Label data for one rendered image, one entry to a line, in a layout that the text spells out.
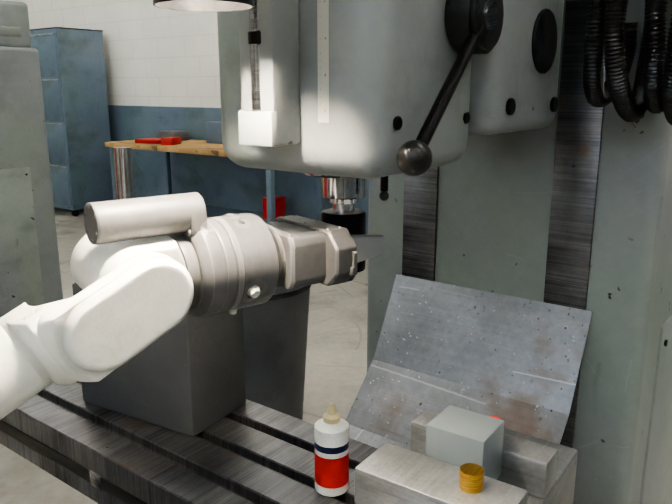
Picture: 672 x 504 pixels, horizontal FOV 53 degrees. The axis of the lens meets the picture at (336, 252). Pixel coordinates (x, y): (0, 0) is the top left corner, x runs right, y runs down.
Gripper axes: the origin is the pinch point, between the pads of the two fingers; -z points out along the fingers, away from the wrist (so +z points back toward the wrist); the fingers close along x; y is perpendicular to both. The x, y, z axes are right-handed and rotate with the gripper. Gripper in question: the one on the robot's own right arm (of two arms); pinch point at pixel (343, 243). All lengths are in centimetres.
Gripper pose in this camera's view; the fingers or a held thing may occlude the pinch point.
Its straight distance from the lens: 71.1
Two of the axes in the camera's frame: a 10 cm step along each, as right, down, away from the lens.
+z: -7.9, 1.4, -6.0
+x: -6.1, -1.9, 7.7
